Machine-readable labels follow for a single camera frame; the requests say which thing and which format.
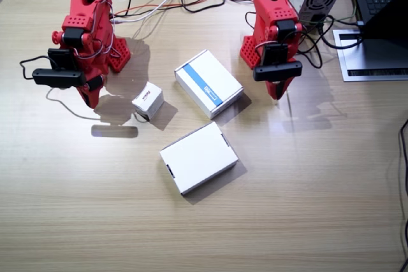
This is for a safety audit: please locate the green wire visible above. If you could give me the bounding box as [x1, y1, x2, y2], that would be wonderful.
[299, 7, 356, 27]

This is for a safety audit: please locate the white box with blue stripe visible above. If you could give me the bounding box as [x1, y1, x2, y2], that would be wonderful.
[174, 49, 244, 120]

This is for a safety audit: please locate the black webcam cable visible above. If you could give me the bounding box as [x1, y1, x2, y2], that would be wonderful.
[296, 25, 323, 69]
[19, 56, 52, 80]

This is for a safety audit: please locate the small white box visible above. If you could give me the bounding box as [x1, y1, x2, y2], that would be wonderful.
[131, 81, 164, 122]

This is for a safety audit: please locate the black cable at table edge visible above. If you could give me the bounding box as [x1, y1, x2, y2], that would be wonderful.
[397, 118, 408, 272]

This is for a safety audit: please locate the black webcam on gripper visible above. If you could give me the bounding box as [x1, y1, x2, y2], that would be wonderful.
[253, 43, 303, 82]
[33, 48, 87, 89]

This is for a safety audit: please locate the plain white flat box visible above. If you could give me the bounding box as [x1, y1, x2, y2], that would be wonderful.
[159, 121, 239, 196]

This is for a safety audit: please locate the black power cord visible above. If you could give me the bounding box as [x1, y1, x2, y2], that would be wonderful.
[317, 15, 364, 50]

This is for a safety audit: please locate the thin black cable loop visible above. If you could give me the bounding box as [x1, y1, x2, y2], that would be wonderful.
[244, 11, 258, 29]

